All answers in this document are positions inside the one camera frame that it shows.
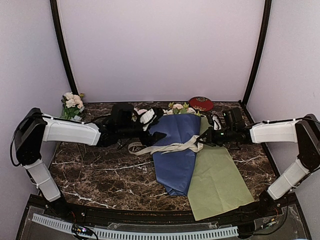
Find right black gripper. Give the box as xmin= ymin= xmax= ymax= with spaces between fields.
xmin=197 ymin=126 xmax=236 ymax=147

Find cream ribbon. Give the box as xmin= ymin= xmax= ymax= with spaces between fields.
xmin=127 ymin=135 xmax=204 ymax=156

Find cream rose stem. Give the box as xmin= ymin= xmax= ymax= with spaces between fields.
xmin=163 ymin=102 xmax=202 ymax=117

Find light blue wrapping paper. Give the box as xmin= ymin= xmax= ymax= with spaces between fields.
xmin=149 ymin=114 xmax=201 ymax=196

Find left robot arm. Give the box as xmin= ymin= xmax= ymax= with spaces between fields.
xmin=9 ymin=105 xmax=166 ymax=218

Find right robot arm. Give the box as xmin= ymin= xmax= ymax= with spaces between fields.
xmin=197 ymin=113 xmax=320 ymax=217

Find red decorated round plate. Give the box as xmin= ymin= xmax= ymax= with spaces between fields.
xmin=188 ymin=96 xmax=214 ymax=112

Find remaining white rose stems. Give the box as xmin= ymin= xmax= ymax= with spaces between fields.
xmin=61 ymin=92 xmax=85 ymax=122

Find yellow-green wrapping paper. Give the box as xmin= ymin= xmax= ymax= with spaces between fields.
xmin=186 ymin=117 xmax=255 ymax=221

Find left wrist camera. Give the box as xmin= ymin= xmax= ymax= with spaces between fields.
xmin=110 ymin=103 xmax=134 ymax=126

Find right black frame post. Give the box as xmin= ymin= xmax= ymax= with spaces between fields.
xmin=241 ymin=0 xmax=273 ymax=105

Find black frame post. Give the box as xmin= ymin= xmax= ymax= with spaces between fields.
xmin=49 ymin=0 xmax=79 ymax=94
xmin=241 ymin=0 xmax=273 ymax=105

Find white slotted cable duct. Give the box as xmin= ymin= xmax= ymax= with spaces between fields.
xmin=31 ymin=213 xmax=239 ymax=240

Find left black frame post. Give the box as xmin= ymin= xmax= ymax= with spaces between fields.
xmin=49 ymin=0 xmax=79 ymax=94

